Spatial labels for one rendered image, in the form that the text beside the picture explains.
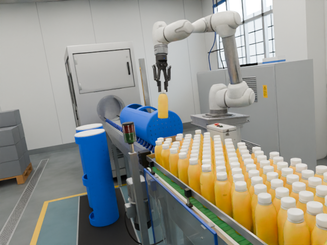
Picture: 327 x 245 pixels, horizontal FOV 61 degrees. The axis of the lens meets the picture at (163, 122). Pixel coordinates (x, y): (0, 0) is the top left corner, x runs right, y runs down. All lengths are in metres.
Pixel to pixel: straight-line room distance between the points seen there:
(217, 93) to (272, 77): 1.04
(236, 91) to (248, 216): 1.40
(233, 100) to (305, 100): 1.39
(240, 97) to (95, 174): 1.43
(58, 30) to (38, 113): 1.96
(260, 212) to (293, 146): 2.64
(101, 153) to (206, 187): 1.57
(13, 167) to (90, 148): 2.81
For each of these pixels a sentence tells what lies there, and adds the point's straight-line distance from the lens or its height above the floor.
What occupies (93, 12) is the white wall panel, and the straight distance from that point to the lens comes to 7.19.
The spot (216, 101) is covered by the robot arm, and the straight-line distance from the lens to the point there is 2.40.
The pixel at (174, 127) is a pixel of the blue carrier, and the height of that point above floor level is 1.10.
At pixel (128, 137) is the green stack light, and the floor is 1.19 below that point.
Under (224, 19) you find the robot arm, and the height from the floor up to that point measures 1.81.
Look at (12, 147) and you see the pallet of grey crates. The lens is 5.18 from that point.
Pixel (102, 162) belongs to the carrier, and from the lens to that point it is 2.64.
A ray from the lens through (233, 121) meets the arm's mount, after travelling 2.37.
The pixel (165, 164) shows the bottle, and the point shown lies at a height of 0.97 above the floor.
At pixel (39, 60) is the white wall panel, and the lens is 7.08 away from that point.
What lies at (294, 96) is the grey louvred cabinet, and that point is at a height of 1.07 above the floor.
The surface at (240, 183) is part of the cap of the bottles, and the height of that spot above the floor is 1.08.
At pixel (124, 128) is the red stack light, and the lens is 1.42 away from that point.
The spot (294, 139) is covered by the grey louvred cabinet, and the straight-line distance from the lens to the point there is 3.52.
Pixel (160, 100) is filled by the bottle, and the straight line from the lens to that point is 1.78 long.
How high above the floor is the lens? 1.48
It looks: 10 degrees down
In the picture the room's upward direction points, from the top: 7 degrees counter-clockwise
